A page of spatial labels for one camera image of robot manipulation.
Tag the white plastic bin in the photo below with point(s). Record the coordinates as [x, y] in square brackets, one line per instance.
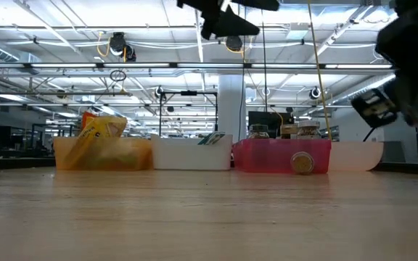
[180, 156]

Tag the black metal camera stand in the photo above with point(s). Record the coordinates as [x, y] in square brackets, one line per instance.
[189, 93]

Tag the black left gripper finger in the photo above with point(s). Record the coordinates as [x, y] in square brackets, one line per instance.
[227, 23]
[260, 3]

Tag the black monitor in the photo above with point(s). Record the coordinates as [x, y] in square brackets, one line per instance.
[274, 119]

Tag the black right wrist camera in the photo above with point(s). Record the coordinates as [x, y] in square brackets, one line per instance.
[374, 108]

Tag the orange ramen noodle packet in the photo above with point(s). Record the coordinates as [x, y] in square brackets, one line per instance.
[87, 119]

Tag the gold lid spice jar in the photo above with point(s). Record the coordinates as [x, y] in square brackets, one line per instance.
[289, 131]

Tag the yellow edged food packet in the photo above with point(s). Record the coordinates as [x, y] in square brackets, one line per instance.
[96, 134]

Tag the orange plastic bin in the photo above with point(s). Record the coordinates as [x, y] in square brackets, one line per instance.
[60, 156]

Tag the pink plastic bin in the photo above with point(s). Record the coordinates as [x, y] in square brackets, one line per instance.
[263, 156]

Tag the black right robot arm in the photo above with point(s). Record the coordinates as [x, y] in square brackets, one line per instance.
[412, 36]

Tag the white label spice jar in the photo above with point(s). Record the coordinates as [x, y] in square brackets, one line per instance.
[308, 129]

